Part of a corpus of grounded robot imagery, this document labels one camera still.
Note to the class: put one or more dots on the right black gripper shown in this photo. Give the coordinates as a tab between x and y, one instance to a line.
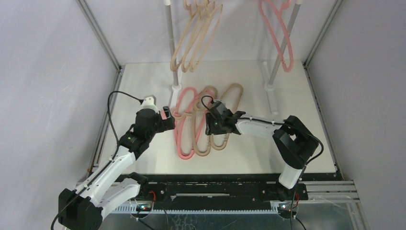
217	121

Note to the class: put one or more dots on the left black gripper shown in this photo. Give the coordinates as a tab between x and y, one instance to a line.
165	124

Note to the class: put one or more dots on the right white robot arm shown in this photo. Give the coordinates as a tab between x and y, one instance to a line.
295	143

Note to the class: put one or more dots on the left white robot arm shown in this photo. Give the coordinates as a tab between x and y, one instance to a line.
86	206

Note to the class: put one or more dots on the left grey rack pole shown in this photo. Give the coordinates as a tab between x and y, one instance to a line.
167	4

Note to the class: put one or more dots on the grey rack pole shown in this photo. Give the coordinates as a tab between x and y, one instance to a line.
286	44
167	4

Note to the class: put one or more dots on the right white rack foot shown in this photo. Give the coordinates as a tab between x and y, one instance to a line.
269	78

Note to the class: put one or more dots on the left circuit board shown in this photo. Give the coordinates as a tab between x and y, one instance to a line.
145	205

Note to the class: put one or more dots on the circuit board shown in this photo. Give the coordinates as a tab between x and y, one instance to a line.
286	212
145	205

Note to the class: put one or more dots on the right circuit board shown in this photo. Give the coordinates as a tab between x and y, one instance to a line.
286	212

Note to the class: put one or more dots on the right grey rack pole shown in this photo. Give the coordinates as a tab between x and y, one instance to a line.
286	44

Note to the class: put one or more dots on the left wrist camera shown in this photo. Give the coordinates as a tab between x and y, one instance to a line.
149	102

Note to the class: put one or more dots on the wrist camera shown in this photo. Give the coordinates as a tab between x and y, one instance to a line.
149	102
219	104

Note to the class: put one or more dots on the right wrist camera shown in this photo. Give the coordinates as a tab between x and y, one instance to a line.
219	104

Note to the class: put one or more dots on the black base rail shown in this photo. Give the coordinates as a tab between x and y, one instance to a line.
222	192

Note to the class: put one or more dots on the right aluminium frame post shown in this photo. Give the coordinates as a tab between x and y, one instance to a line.
323	32

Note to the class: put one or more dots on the aluminium frame post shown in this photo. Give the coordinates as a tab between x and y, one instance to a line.
323	32
98	32

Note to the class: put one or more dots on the left aluminium frame post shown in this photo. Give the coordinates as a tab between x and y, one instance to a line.
98	32

